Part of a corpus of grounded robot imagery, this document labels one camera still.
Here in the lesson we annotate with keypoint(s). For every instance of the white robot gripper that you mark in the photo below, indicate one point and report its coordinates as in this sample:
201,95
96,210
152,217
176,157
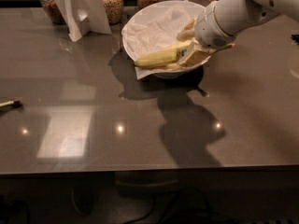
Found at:
207,30

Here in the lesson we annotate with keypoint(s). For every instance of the yellow-green banana with sticker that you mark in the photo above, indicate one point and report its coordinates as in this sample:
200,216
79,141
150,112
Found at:
167,55

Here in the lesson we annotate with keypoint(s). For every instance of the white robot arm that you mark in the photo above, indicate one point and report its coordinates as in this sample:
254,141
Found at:
219,23

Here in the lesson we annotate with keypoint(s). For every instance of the white bowl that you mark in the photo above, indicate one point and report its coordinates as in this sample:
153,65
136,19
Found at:
146,13

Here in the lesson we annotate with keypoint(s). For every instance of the banana stem at left edge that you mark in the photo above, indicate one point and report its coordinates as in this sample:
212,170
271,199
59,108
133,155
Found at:
15,104

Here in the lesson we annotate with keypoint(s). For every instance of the white paper napkin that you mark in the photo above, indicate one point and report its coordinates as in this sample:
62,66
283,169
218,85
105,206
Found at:
155,31

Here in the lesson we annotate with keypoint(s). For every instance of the glass jar of nuts middle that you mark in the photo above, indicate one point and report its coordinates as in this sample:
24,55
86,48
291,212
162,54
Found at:
114,9

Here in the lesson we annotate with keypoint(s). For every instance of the white paper stand left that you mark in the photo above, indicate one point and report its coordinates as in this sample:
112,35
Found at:
84,16

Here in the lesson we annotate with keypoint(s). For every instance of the glass jar of nuts left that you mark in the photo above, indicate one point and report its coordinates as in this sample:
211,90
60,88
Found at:
53,12

